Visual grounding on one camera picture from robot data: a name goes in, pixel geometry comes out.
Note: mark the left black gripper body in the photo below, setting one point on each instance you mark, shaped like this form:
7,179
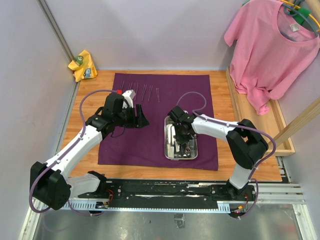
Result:
126,118

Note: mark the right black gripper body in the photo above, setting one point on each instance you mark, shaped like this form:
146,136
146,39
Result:
181,137

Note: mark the purple surgical wrap cloth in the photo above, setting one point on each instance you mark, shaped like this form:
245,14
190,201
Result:
146,146

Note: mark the steel instrument tray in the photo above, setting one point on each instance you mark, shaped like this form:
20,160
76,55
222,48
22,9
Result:
167,121

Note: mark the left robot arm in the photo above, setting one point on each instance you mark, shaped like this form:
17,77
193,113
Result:
50,182

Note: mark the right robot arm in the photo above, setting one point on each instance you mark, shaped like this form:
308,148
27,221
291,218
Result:
245,142

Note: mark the white gauze pad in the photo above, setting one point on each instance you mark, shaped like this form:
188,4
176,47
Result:
172,148

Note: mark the yellow paper bag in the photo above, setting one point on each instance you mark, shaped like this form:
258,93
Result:
83,67

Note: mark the wooden tray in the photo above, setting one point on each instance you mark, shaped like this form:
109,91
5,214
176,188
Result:
271,123

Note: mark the pink t-shirt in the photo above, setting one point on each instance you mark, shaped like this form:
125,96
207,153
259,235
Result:
271,51

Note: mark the wooden beam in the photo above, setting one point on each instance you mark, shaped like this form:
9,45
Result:
312,111

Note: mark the grey clothes hanger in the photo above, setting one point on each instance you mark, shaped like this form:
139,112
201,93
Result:
297,20

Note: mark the yellow hoop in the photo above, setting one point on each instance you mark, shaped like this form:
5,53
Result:
310,15

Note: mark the green hanger clip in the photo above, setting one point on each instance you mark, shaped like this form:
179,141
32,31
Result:
303,12

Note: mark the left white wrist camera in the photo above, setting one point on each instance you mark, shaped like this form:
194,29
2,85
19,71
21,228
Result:
129,96

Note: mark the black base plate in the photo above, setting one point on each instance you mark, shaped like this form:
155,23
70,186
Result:
163,195

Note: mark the aluminium corner post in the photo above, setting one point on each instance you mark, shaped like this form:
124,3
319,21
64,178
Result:
56,29

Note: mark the aluminium rail frame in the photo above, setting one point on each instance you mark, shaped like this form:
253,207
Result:
266,194

